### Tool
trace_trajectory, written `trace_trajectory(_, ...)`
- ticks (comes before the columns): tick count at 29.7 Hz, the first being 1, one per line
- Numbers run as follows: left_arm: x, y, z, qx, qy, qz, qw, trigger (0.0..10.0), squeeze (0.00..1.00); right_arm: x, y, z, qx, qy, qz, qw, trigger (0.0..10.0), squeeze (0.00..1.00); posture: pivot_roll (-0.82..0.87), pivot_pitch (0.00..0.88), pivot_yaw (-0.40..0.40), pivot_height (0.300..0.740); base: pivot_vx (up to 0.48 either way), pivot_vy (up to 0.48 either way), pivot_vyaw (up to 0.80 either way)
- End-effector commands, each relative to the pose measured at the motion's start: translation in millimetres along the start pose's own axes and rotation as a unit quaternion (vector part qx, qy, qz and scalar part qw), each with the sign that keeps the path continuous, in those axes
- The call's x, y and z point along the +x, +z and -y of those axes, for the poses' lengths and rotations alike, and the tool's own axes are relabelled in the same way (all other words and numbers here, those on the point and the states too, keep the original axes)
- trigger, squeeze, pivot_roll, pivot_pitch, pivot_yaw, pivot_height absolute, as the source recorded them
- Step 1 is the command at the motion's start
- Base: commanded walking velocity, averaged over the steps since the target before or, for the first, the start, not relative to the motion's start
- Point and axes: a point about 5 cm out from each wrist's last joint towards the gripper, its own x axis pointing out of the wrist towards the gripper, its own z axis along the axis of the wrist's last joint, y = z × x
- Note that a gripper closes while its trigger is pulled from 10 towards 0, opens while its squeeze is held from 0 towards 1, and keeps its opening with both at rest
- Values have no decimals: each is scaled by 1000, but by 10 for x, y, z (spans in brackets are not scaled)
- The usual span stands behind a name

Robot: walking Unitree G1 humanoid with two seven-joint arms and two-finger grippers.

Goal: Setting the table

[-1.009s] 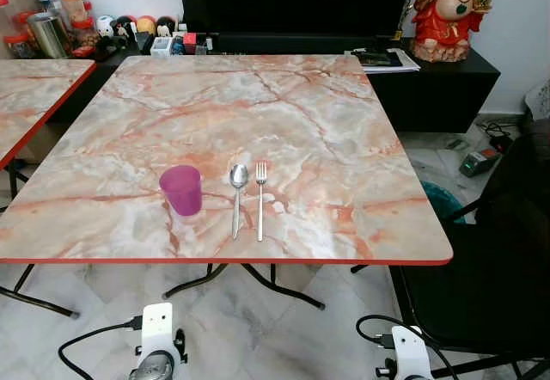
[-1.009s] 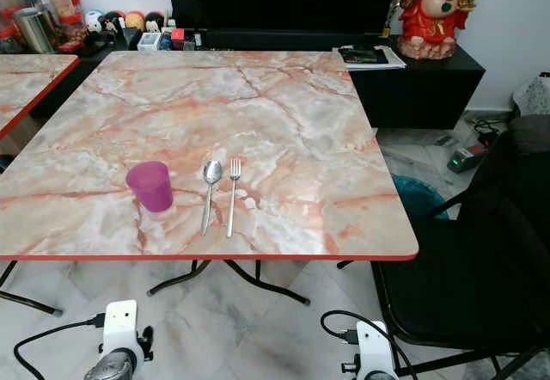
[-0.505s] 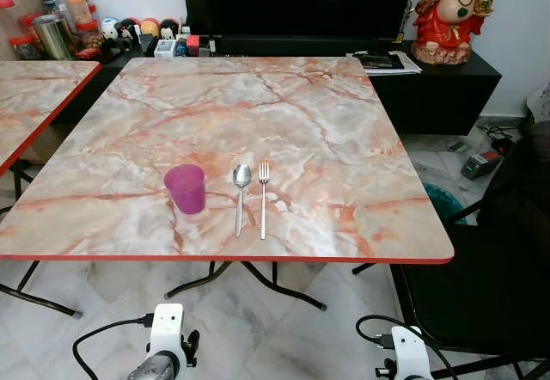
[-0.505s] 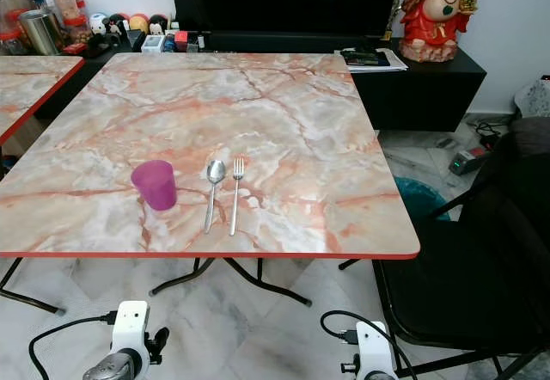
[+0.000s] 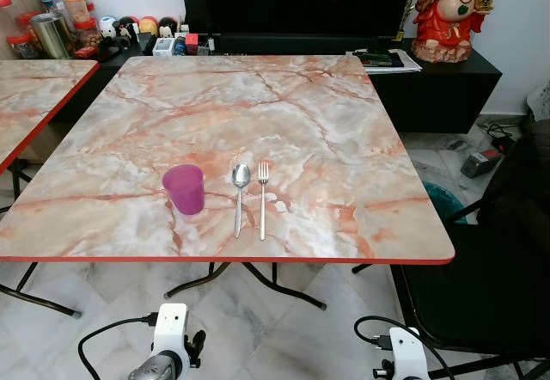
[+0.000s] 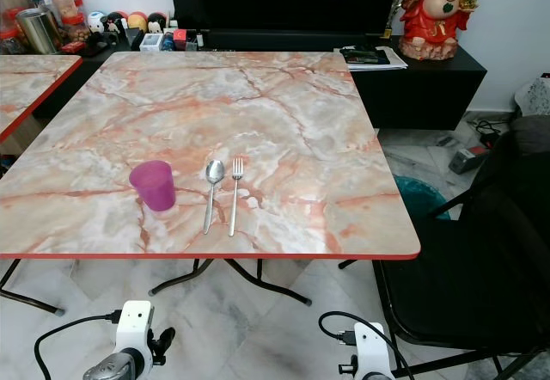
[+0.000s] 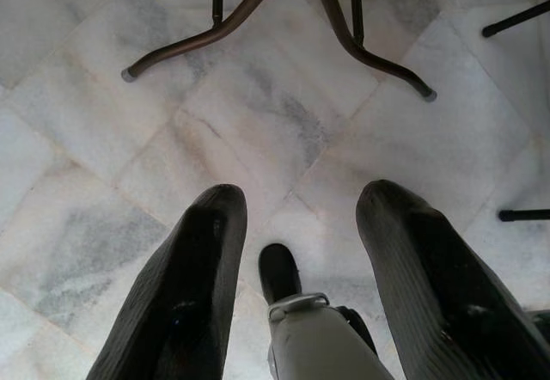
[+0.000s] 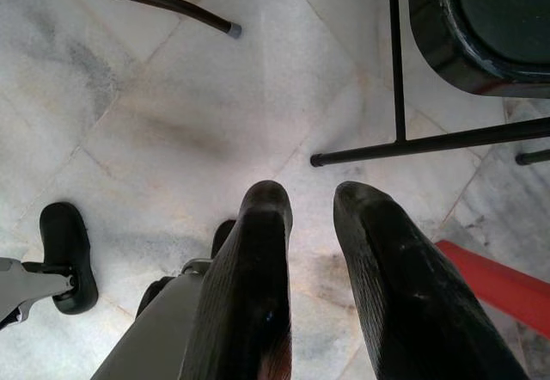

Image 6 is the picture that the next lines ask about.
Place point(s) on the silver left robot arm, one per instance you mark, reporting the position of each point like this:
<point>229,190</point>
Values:
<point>112,368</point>

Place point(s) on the black chair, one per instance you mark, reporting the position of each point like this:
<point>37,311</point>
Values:
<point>473,277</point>

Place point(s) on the purple plastic cup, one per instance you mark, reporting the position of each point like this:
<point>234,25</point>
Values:
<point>154,186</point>

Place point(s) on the silver metal fork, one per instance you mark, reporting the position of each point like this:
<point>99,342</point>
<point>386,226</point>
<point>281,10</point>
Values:
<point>235,199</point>

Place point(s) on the silver metal spoon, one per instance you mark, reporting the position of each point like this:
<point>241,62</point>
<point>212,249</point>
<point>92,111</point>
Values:
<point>214,172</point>

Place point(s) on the teal plastic basket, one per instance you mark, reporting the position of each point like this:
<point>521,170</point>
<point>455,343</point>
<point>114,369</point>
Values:
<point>421,195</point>

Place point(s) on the grey power strip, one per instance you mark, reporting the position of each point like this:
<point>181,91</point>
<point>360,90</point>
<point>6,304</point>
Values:
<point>468,159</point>

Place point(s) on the black TV cabinet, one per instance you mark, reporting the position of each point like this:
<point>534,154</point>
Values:
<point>421,88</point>

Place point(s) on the small white box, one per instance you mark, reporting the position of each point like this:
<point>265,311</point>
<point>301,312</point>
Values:
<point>150,41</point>

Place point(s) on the stack of papers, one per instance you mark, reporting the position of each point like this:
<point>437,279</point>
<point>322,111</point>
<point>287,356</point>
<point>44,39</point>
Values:
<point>374,56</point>

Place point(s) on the red-lidded nut jar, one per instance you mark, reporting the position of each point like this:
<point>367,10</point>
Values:
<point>75,32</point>

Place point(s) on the white lace basket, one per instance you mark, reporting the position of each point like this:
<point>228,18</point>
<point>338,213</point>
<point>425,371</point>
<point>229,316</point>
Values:
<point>534,94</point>

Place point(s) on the white round figurine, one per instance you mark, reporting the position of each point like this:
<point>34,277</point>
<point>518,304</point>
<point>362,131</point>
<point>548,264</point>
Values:
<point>95,21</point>

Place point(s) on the steel canister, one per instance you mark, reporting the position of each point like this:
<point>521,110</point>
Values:
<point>39,33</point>

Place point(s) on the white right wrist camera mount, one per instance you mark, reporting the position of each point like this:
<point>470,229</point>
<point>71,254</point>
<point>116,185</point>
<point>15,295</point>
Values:
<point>373,350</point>

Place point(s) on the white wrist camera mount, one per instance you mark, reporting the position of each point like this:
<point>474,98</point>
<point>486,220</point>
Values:
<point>135,324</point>
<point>373,350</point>

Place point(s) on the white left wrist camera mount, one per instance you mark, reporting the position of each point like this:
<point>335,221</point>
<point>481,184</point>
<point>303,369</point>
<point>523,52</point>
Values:
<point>135,324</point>

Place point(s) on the black folding table leg frame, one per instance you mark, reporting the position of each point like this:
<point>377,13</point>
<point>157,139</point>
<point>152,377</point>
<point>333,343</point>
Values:
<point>266,281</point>

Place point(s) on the black side table leg frame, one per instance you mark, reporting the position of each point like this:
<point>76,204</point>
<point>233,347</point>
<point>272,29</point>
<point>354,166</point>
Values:
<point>30,300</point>

